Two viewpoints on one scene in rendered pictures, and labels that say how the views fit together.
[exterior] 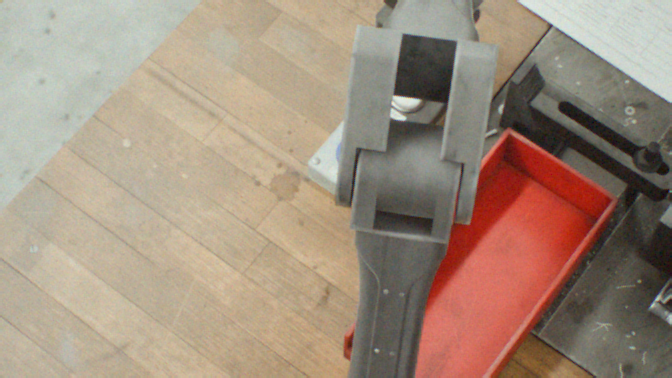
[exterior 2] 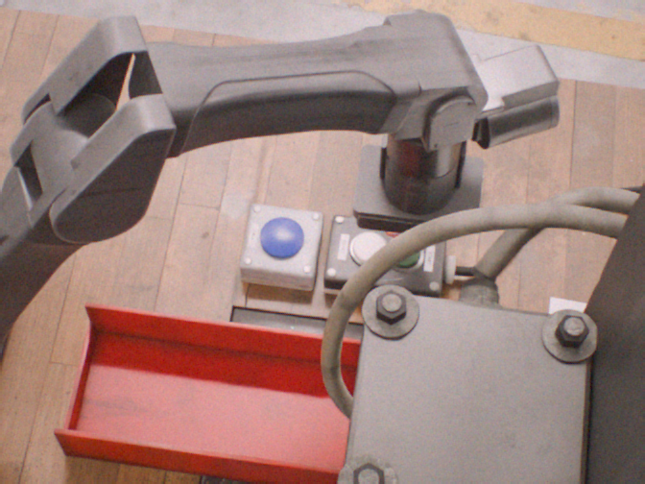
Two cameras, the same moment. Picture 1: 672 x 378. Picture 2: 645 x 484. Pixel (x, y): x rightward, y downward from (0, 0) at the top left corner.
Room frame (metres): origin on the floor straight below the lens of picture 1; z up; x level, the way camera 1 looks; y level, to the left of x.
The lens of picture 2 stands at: (0.30, -0.51, 1.97)
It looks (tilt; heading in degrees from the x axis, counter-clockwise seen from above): 62 degrees down; 59
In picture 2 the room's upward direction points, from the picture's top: 2 degrees clockwise
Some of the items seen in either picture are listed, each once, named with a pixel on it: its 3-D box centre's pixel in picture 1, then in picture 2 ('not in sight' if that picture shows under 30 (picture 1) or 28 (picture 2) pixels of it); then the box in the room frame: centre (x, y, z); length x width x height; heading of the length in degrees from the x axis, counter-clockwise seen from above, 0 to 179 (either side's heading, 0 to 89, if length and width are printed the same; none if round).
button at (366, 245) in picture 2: (407, 97); (369, 251); (0.61, -0.07, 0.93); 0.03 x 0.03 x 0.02
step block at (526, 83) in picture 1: (541, 110); not in sight; (0.58, -0.19, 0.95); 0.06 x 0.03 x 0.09; 53
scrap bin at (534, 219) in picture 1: (481, 277); (218, 399); (0.42, -0.13, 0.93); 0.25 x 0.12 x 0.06; 143
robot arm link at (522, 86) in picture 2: not in sight; (476, 86); (0.67, -0.09, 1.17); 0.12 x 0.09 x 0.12; 171
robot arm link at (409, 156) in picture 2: not in sight; (432, 129); (0.64, -0.09, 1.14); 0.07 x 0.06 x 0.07; 171
